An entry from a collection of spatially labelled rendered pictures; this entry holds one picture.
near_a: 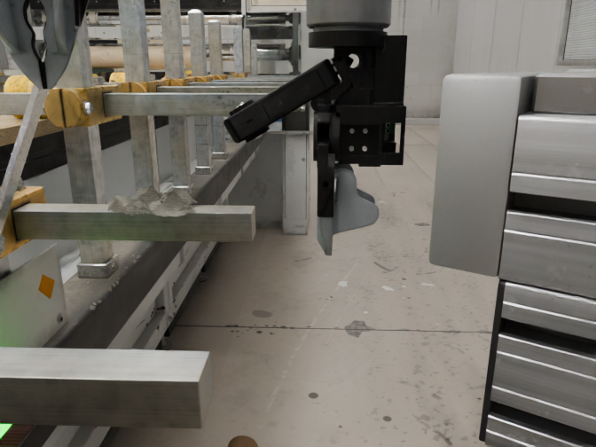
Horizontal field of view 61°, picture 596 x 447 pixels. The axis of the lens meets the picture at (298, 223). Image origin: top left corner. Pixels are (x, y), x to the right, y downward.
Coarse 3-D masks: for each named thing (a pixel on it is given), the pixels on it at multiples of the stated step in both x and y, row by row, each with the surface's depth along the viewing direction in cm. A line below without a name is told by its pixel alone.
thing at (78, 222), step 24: (24, 216) 51; (48, 216) 50; (72, 216) 50; (96, 216) 50; (120, 216) 50; (144, 216) 50; (168, 216) 50; (192, 216) 50; (216, 216) 50; (240, 216) 50; (144, 240) 51; (168, 240) 51; (192, 240) 51; (216, 240) 51; (240, 240) 50
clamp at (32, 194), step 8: (16, 192) 53; (24, 192) 53; (32, 192) 54; (40, 192) 56; (16, 200) 51; (24, 200) 52; (32, 200) 54; (40, 200) 56; (16, 208) 51; (8, 216) 50; (8, 224) 50; (8, 232) 50; (8, 240) 50; (16, 240) 51; (24, 240) 53; (8, 248) 50; (16, 248) 51; (0, 256) 49
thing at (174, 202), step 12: (144, 192) 51; (156, 192) 51; (168, 192) 49; (180, 192) 53; (120, 204) 50; (132, 204) 49; (144, 204) 49; (156, 204) 49; (168, 204) 49; (180, 204) 49
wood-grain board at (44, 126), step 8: (0, 120) 96; (8, 120) 96; (16, 120) 96; (40, 120) 96; (48, 120) 98; (0, 128) 83; (8, 128) 85; (16, 128) 87; (40, 128) 95; (48, 128) 98; (56, 128) 101; (0, 136) 83; (8, 136) 85; (16, 136) 87; (40, 136) 95; (0, 144) 83; (8, 144) 85
